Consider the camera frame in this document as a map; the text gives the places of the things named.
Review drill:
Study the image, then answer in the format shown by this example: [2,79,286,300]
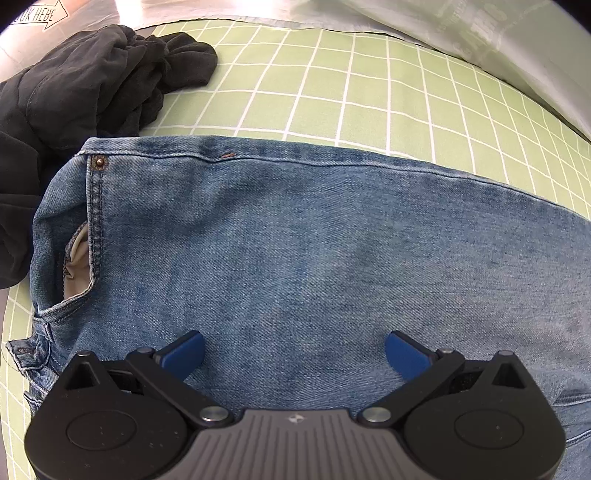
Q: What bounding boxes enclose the blue denim jeans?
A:
[7,136,590,479]

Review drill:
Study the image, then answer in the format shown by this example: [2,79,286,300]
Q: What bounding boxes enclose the black crumpled garment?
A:
[1,24,217,289]

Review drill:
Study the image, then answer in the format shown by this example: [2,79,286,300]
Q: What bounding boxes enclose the green grid-pattern mat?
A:
[1,20,590,479]

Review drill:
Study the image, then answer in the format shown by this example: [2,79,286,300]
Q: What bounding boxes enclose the white printed fabric sheet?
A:
[1,1,590,136]

